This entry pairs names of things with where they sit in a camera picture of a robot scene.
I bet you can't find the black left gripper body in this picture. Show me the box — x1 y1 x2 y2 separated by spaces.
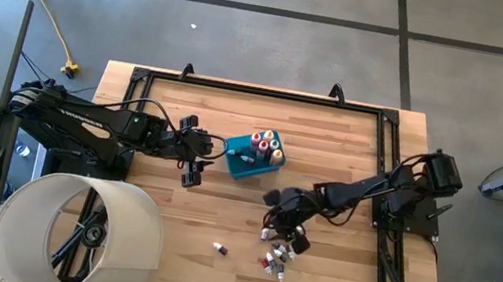
156 111 218 192

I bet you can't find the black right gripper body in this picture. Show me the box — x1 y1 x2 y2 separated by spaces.
254 183 323 258

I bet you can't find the small maroon food coloring bottle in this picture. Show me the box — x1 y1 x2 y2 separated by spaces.
210 241 230 257

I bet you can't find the large orange tip coloring bottle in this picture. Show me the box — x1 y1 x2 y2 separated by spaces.
268 149 285 167

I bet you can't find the small red label coloring bottle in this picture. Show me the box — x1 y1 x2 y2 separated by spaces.
258 258 274 277

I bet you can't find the blue plastic bin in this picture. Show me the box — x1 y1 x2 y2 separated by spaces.
219 122 292 187

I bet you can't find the cream cylindrical lampshade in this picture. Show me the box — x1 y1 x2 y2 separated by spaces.
0 161 173 282

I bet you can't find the black frame bracket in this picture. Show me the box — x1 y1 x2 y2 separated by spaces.
326 82 350 107
178 61 197 83

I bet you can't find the black aluminium table frame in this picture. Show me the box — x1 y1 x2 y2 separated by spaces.
54 58 477 282

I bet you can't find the yellow extension cable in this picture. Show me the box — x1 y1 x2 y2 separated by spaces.
4 0 93 80

